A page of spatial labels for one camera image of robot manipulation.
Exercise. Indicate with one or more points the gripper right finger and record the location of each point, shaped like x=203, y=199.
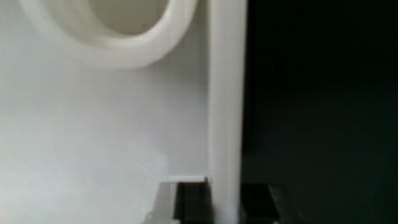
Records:
x=262, y=204

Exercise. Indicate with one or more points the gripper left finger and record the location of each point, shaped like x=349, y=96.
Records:
x=193, y=205

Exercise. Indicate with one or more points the white square tabletop part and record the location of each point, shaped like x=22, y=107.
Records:
x=121, y=100

